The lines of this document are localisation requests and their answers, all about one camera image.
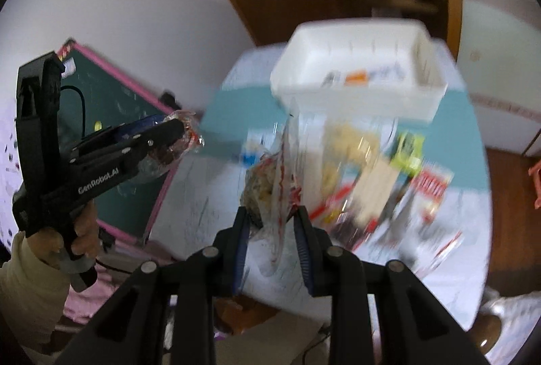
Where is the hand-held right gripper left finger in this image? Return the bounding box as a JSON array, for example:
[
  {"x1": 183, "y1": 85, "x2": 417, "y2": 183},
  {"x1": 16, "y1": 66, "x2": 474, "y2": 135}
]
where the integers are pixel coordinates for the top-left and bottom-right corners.
[{"x1": 55, "y1": 206, "x2": 254, "y2": 365}]

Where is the white plastic basket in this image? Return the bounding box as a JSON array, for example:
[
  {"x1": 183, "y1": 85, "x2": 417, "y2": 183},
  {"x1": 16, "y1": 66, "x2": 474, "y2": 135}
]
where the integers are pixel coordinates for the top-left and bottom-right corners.
[{"x1": 270, "y1": 19, "x2": 449, "y2": 121}]

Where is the green chalkboard with pink frame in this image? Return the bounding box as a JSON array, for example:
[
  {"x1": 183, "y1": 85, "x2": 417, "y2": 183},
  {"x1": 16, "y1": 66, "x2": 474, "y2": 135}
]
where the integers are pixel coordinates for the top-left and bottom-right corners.
[{"x1": 55, "y1": 38, "x2": 182, "y2": 247}]

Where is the person's left forearm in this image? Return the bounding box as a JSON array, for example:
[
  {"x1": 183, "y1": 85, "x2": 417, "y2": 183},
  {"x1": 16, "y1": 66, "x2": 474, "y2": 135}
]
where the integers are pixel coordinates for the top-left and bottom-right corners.
[{"x1": 0, "y1": 232, "x2": 72, "y2": 353}]

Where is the yellow clear snack bag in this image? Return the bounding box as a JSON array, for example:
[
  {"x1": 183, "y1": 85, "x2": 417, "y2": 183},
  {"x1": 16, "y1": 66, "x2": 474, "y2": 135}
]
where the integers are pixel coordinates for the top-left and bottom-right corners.
[{"x1": 321, "y1": 124, "x2": 381, "y2": 188}]

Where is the pink plastic stool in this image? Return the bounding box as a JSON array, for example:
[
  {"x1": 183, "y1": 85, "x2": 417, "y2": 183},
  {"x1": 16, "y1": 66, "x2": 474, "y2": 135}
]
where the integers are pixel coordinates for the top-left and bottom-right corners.
[{"x1": 528, "y1": 160, "x2": 541, "y2": 209}]

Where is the clear red-printed snack bag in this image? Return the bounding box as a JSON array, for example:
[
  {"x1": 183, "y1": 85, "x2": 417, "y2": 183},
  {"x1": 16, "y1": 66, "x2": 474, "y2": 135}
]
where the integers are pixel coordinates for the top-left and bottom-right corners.
[{"x1": 241, "y1": 112, "x2": 305, "y2": 277}]

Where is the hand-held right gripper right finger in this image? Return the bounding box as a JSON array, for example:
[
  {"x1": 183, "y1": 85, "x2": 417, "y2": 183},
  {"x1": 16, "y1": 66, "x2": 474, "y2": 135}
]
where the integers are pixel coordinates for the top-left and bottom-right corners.
[{"x1": 293, "y1": 205, "x2": 491, "y2": 365}]

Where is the green snack packet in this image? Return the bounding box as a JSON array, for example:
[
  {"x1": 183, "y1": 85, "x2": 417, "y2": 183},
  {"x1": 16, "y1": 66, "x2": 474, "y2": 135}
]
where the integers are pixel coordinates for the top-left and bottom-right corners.
[{"x1": 391, "y1": 132, "x2": 425, "y2": 175}]

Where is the clear red snack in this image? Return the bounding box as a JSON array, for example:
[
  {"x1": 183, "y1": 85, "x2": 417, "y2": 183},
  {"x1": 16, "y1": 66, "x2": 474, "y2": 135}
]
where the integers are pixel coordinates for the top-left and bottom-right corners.
[{"x1": 144, "y1": 112, "x2": 206, "y2": 180}]

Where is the red snack packet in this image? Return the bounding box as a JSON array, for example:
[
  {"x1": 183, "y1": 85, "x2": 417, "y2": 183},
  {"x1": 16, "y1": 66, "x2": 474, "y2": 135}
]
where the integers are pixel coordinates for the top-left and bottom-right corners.
[{"x1": 412, "y1": 164, "x2": 455, "y2": 222}]

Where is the person's left hand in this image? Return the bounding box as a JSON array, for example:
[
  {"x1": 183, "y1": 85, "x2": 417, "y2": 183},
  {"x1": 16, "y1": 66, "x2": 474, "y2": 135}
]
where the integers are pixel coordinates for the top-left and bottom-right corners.
[{"x1": 25, "y1": 202, "x2": 102, "y2": 270}]

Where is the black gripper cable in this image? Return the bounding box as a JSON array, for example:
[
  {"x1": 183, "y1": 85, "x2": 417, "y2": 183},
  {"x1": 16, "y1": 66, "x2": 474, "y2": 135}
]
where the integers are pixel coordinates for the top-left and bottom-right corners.
[{"x1": 59, "y1": 86, "x2": 87, "y2": 138}]

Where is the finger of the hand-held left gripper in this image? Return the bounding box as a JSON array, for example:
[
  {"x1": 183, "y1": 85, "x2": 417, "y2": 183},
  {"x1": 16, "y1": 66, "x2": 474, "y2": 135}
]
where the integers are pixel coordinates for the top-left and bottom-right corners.
[
  {"x1": 80, "y1": 116, "x2": 165, "y2": 147},
  {"x1": 70, "y1": 122, "x2": 187, "y2": 168}
]

